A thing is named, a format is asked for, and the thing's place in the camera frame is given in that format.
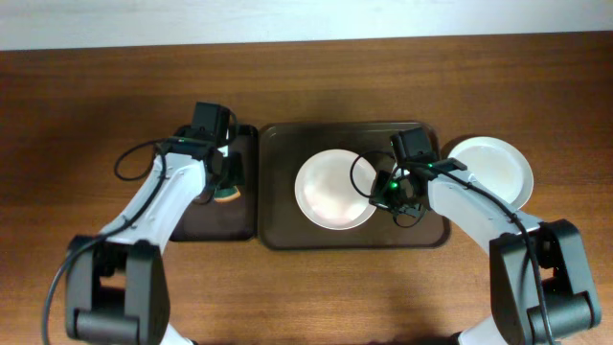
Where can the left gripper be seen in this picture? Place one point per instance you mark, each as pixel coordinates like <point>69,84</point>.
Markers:
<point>235,172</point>

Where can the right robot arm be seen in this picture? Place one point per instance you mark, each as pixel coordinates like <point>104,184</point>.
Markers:
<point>541,286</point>

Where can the large brown tray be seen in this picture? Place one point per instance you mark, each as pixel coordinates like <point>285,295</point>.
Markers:
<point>284,148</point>

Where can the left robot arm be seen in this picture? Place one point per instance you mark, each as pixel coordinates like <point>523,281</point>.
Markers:
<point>116,287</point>

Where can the pale green plate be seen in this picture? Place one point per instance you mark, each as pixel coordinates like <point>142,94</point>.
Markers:
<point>499,166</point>

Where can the green and orange sponge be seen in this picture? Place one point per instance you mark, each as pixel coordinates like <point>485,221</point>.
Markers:
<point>226,195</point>

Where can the small black tray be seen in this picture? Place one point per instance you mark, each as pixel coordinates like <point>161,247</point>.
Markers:
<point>234,220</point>

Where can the white plate with red stain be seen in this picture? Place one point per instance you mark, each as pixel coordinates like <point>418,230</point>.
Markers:
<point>325,194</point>

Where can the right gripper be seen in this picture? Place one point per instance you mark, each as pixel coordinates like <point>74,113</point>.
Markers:
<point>386,193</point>

